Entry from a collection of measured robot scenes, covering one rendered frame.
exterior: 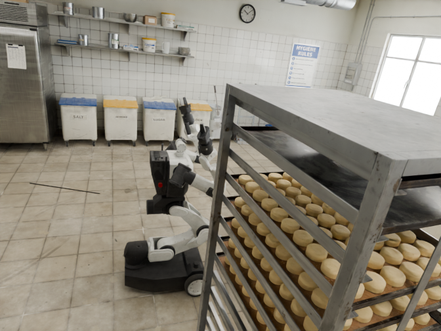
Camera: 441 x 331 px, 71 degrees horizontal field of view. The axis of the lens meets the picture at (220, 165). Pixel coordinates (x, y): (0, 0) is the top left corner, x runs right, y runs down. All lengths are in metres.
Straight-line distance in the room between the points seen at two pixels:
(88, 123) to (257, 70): 3.36
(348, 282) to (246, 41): 5.93
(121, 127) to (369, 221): 5.09
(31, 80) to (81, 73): 1.08
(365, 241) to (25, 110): 5.00
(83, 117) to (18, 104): 0.88
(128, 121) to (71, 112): 0.86
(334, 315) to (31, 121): 4.97
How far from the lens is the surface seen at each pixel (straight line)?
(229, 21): 6.22
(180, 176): 2.05
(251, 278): 1.09
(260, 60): 6.51
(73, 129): 5.50
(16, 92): 5.21
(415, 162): 0.55
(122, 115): 5.39
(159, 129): 5.51
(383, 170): 0.53
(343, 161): 0.62
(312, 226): 0.71
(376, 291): 0.78
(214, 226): 1.19
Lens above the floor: 1.95
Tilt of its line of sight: 23 degrees down
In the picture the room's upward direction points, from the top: 7 degrees clockwise
